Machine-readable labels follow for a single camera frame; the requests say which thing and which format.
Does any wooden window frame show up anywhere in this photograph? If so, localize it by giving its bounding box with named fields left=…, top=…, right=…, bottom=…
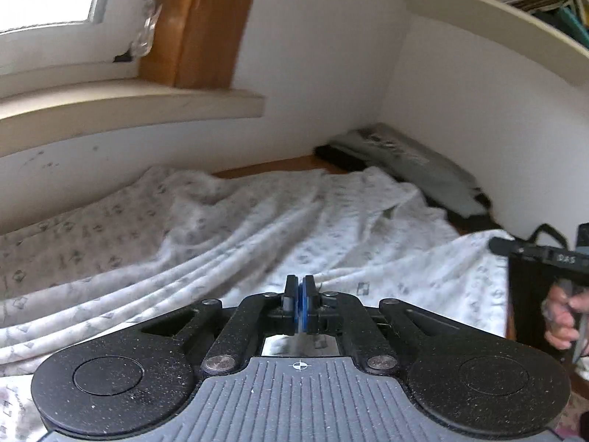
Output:
left=139, top=0, right=266, bottom=91

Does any grey printed t-shirt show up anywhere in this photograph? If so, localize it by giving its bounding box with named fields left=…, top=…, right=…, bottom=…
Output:
left=330, top=122, right=480, bottom=218

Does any beige window sill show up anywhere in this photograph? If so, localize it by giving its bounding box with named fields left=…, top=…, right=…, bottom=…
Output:
left=0, top=77, right=268, bottom=158

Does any grey patterned hooded robe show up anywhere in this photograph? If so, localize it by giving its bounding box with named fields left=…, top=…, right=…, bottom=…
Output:
left=0, top=165, right=517, bottom=439

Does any person's right hand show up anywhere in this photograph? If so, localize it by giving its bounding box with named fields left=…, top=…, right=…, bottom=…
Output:
left=541, top=282, right=589, bottom=351

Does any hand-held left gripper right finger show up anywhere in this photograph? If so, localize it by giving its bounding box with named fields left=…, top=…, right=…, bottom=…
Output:
left=300, top=275, right=462, bottom=375

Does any black laptop bag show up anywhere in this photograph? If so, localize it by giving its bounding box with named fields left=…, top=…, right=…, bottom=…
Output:
left=505, top=222, right=589, bottom=365

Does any black folded garment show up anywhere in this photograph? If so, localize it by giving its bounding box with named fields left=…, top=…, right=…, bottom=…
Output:
left=313, top=144, right=496, bottom=236

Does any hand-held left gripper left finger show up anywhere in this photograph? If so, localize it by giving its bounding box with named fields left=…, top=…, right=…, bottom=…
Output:
left=140, top=275, right=303, bottom=376

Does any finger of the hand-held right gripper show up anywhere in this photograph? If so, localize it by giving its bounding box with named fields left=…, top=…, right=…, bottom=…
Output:
left=488, top=235, right=549, bottom=264

